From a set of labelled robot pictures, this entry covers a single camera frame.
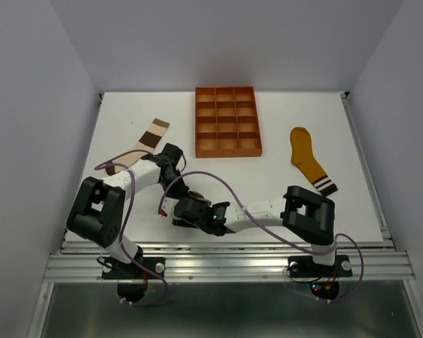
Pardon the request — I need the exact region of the tan sock with red cuff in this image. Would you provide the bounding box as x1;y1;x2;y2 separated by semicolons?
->
188;190;212;206

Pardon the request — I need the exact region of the mustard yellow sock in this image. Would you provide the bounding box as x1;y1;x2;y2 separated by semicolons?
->
290;127;338;196

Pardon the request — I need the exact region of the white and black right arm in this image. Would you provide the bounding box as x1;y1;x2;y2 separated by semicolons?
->
172;186;336;275

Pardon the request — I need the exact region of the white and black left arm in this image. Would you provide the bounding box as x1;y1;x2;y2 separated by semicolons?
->
67;156;188;277

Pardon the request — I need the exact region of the cream and brown striped sock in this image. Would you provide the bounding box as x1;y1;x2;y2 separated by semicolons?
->
104;118;170;176

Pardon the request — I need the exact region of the orange compartment tray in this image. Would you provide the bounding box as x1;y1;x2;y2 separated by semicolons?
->
195;86;262;158

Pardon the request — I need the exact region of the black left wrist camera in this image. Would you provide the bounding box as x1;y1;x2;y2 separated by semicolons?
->
161;143;183;165

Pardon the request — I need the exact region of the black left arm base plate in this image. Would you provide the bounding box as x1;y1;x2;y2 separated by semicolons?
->
97;257;166;280

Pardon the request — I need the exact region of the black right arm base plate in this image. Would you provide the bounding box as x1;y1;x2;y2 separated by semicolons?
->
288;255;353;279

